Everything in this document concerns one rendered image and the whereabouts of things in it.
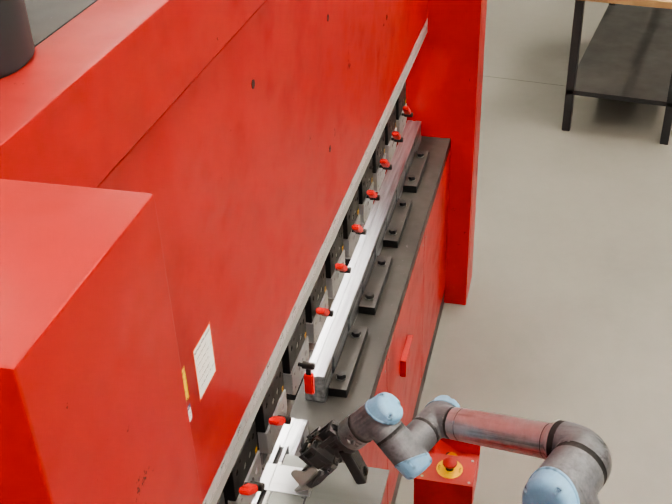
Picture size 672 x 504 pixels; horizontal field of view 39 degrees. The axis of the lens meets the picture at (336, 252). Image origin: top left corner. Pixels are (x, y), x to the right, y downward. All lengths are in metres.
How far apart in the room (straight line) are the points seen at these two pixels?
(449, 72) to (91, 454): 3.34
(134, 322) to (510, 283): 3.98
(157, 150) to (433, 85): 2.74
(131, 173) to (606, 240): 4.05
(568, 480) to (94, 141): 1.12
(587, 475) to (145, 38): 1.16
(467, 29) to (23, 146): 3.05
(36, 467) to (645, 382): 3.69
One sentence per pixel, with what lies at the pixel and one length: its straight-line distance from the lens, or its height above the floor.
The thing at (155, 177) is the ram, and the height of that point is 2.07.
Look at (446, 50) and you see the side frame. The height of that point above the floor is 1.27.
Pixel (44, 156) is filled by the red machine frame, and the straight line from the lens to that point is 1.08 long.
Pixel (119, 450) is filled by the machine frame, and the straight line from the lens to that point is 0.88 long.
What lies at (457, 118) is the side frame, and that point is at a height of 0.97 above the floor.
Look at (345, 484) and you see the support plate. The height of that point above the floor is 1.00.
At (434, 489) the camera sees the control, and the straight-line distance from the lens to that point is 2.69.
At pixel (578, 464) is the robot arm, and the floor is 1.37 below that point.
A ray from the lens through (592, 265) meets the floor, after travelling 4.96.
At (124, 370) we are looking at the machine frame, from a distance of 0.86.
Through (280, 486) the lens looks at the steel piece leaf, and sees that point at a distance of 2.36.
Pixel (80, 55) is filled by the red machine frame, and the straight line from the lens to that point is 1.21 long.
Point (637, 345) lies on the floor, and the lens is 4.48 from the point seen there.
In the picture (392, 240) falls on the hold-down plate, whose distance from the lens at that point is 3.37.
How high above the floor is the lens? 2.72
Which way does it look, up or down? 33 degrees down
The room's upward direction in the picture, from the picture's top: 2 degrees counter-clockwise
